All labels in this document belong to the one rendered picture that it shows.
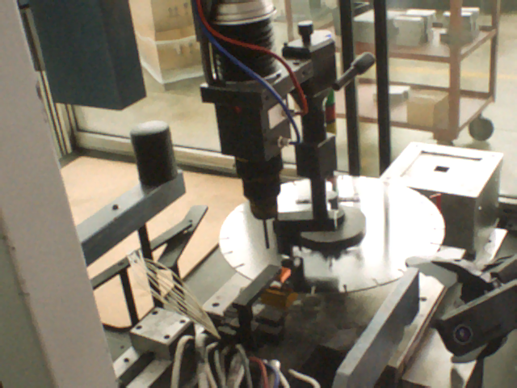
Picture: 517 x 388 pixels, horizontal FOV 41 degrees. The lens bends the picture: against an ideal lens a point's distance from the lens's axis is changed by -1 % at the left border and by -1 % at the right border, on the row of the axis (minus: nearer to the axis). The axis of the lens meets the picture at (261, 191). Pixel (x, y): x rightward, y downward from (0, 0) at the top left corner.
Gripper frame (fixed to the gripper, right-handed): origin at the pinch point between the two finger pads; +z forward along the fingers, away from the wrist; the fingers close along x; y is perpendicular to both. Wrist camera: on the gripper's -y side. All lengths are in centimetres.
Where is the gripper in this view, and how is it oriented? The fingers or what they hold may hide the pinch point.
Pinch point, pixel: (424, 313)
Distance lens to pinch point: 96.5
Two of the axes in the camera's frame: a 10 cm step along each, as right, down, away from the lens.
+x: -4.2, -9.1, 0.1
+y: 7.7, -3.5, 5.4
